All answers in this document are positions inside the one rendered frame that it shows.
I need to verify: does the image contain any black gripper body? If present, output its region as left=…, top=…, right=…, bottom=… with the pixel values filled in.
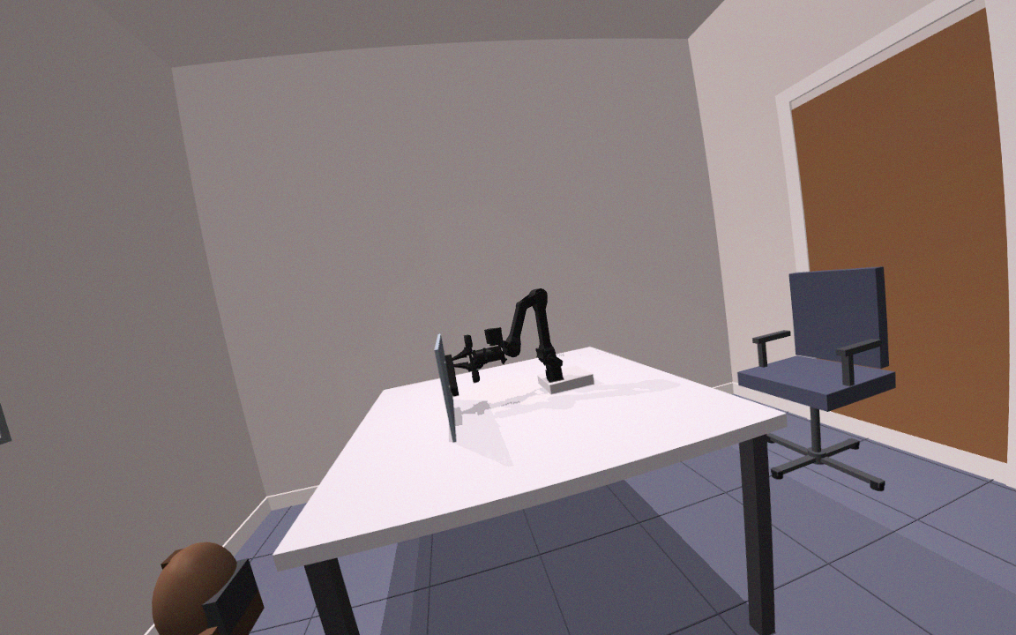
left=464, top=335, right=490, bottom=384

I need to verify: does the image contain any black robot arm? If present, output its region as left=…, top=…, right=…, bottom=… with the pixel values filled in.
left=484, top=288, right=564, bottom=383

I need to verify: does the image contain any black picture frame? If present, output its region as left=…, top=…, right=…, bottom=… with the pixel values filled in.
left=444, top=355, right=459, bottom=397

